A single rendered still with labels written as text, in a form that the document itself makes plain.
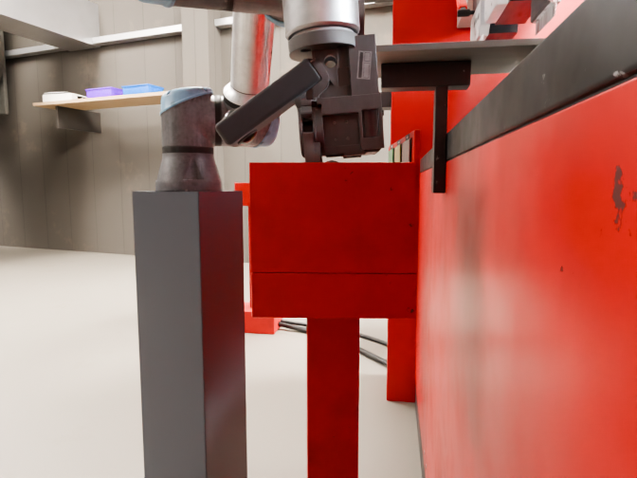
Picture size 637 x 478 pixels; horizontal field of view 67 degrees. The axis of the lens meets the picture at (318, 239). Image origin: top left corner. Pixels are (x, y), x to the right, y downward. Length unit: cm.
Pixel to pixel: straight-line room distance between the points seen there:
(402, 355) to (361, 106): 141
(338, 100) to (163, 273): 74
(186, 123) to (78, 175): 523
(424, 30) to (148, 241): 114
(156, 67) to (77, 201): 188
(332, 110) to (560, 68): 24
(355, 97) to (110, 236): 562
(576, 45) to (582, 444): 18
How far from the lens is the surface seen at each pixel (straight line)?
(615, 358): 22
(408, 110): 172
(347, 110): 47
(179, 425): 121
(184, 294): 109
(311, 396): 58
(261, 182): 46
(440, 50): 80
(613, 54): 23
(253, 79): 108
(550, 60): 31
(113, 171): 593
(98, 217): 612
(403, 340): 179
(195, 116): 112
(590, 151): 25
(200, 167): 111
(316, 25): 49
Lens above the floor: 79
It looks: 6 degrees down
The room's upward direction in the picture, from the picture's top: straight up
